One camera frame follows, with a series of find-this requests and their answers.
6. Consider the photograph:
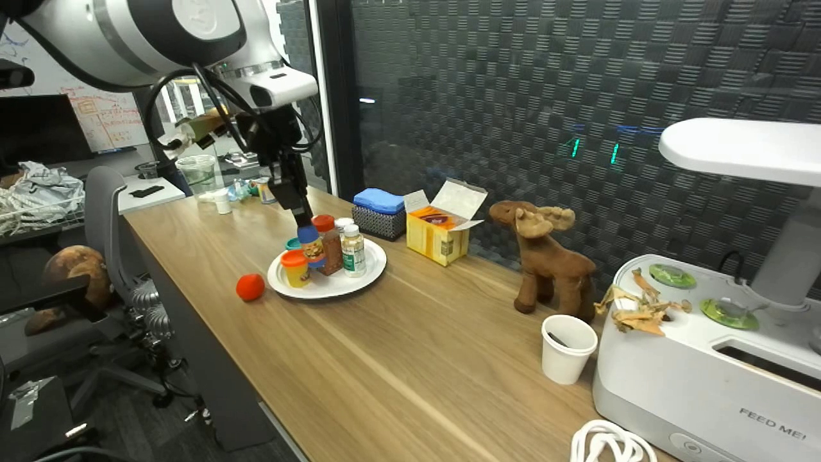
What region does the white paper plate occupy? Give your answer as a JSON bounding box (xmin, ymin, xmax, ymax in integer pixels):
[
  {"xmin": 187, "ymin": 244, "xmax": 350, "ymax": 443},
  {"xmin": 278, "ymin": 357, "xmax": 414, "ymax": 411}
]
[{"xmin": 263, "ymin": 233, "xmax": 390, "ymax": 303}]

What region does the grey woven basket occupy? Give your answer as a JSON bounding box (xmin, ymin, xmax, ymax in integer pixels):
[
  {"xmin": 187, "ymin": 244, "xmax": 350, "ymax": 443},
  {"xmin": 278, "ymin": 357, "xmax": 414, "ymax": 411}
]
[{"xmin": 349, "ymin": 202, "xmax": 407, "ymax": 240}]

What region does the dried brown plant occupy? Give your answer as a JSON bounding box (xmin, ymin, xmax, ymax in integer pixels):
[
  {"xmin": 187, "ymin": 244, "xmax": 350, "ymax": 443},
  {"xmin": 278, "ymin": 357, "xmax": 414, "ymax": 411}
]
[{"xmin": 595, "ymin": 267, "xmax": 691, "ymax": 338}]

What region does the white indoor garden appliance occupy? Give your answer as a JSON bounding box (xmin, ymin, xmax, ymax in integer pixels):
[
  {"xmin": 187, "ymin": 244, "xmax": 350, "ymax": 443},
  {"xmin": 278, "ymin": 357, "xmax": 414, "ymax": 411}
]
[{"xmin": 589, "ymin": 116, "xmax": 821, "ymax": 462}]

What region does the white bottle green label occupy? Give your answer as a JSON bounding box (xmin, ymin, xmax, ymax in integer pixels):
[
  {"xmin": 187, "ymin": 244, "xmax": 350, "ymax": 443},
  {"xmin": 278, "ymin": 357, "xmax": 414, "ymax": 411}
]
[{"xmin": 339, "ymin": 222, "xmax": 366, "ymax": 278}]

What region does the pile of patterned cloth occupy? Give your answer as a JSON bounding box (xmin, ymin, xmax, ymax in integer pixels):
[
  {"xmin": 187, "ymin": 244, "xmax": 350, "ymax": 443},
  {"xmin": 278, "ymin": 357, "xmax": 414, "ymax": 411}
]
[{"xmin": 0, "ymin": 159, "xmax": 87, "ymax": 240}]

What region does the blue toy bottle colourful label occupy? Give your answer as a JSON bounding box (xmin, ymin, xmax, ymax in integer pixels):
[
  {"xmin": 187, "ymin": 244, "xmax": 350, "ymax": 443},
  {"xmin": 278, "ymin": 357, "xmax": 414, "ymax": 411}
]
[{"xmin": 295, "ymin": 222, "xmax": 330, "ymax": 278}]

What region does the open yellow cardboard box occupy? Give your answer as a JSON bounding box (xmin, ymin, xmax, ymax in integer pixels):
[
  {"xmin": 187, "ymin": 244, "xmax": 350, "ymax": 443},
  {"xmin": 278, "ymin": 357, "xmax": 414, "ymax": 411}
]
[{"xmin": 402, "ymin": 177, "xmax": 489, "ymax": 270}]

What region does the brown moose plush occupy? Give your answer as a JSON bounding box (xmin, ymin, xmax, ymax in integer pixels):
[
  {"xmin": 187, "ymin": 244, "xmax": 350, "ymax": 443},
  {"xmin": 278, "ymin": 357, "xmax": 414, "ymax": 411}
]
[{"xmin": 486, "ymin": 198, "xmax": 600, "ymax": 322}]

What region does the black monitor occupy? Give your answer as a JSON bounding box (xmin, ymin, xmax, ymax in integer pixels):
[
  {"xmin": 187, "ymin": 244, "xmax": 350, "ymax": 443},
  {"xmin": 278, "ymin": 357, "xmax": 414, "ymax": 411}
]
[{"xmin": 0, "ymin": 89, "xmax": 91, "ymax": 168}]

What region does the brown spice bottle orange lid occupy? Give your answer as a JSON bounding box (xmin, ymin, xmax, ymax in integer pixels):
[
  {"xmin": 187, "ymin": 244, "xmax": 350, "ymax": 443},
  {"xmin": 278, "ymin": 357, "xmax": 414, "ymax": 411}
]
[{"xmin": 310, "ymin": 212, "xmax": 346, "ymax": 278}]

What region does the clear plastic container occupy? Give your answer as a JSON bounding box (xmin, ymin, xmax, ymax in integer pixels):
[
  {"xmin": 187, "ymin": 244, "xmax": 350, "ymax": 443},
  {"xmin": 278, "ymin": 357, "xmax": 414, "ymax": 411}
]
[{"xmin": 173, "ymin": 151, "xmax": 226, "ymax": 198}]

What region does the grey office chair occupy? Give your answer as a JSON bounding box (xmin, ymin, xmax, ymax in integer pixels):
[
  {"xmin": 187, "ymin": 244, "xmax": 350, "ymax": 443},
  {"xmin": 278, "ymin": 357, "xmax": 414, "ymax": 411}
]
[{"xmin": 47, "ymin": 159, "xmax": 214, "ymax": 430}]

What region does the blue folded cloth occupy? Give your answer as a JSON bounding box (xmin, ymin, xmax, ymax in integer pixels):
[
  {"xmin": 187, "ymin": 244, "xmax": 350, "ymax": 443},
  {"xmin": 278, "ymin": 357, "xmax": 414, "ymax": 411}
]
[{"xmin": 350, "ymin": 184, "xmax": 407, "ymax": 215}]

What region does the red toy strawberry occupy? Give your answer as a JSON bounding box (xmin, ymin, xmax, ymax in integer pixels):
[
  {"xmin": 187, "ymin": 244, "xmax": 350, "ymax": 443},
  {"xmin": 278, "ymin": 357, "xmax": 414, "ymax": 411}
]
[{"xmin": 232, "ymin": 271, "xmax": 267, "ymax": 306}]

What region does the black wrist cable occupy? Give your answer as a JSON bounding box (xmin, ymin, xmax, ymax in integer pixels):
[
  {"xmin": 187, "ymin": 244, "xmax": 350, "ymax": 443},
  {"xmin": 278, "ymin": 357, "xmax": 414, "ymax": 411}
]
[{"xmin": 141, "ymin": 65, "xmax": 259, "ymax": 168}]

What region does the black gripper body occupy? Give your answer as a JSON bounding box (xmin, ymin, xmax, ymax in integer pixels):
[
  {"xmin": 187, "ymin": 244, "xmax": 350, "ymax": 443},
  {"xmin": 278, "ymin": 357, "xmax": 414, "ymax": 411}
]
[{"xmin": 242, "ymin": 103, "xmax": 316, "ymax": 189}]

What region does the white side table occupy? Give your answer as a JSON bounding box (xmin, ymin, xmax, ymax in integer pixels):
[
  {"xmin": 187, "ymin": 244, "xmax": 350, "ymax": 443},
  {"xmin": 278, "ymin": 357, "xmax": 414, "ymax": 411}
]
[{"xmin": 113, "ymin": 174, "xmax": 189, "ymax": 215}]

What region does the brown plush toy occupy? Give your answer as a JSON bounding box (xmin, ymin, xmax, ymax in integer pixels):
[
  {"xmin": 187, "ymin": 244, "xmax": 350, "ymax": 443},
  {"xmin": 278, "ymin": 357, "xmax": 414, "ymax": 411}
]
[{"xmin": 22, "ymin": 240, "xmax": 114, "ymax": 338}]

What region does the white paper cup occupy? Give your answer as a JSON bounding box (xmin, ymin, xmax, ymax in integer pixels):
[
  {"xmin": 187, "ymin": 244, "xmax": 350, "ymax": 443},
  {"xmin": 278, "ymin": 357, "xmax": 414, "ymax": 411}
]
[{"xmin": 539, "ymin": 312, "xmax": 600, "ymax": 388}]

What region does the white coiled rope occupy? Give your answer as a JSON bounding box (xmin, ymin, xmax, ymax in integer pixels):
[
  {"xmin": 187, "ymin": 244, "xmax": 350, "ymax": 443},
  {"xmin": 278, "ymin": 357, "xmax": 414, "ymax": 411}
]
[{"xmin": 568, "ymin": 416, "xmax": 659, "ymax": 462}]

